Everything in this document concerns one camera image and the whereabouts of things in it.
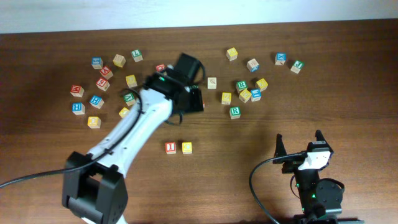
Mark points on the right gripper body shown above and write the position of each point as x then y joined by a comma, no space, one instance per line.
301,175

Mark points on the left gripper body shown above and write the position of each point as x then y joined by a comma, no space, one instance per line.
197,103

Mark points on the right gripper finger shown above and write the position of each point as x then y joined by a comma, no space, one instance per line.
279,147
319,136

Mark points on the green r block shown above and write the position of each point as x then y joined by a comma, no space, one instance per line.
241,85
235,112

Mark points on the yellow C block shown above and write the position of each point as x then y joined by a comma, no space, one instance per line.
187,148

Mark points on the red I block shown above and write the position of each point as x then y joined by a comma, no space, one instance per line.
170,147

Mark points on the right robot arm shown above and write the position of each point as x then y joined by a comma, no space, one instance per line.
320,198

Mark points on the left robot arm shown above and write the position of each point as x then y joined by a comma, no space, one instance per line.
94,187

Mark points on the red Q block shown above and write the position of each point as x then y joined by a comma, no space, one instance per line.
160,68

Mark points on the plain picture block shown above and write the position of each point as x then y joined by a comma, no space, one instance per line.
212,83

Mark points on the yellow block centre right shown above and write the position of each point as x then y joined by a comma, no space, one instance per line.
226,98

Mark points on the yellow block top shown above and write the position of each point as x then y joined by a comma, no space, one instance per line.
232,54

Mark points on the green L block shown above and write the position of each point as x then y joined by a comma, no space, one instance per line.
137,55

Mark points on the yellow block upper left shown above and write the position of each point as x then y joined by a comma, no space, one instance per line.
131,81

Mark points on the blue picture block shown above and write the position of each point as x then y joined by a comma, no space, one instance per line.
255,95

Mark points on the green V block left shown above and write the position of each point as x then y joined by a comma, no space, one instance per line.
129,99

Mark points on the yellow block by R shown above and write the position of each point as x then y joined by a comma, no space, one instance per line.
245,95

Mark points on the wooden block blue side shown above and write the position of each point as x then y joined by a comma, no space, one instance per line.
252,65

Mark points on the plain wooden block left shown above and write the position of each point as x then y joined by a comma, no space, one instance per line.
119,60

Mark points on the green J block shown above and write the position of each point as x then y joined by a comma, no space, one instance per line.
297,66

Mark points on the yellow O block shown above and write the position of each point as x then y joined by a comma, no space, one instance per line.
124,112

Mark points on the red A block left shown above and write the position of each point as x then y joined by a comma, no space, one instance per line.
106,72

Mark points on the red 6 block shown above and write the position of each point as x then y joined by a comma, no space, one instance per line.
102,84

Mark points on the blue X block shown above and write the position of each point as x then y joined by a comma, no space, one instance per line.
280,58

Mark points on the blue S block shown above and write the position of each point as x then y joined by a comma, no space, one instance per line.
97,63

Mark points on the blue H block tilted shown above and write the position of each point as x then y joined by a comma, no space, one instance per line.
96,101

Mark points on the yellow block bottom left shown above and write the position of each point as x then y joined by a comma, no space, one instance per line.
94,122

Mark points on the red M block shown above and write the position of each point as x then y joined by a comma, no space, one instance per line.
77,91

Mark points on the blue H block left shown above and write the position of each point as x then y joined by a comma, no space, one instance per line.
78,108

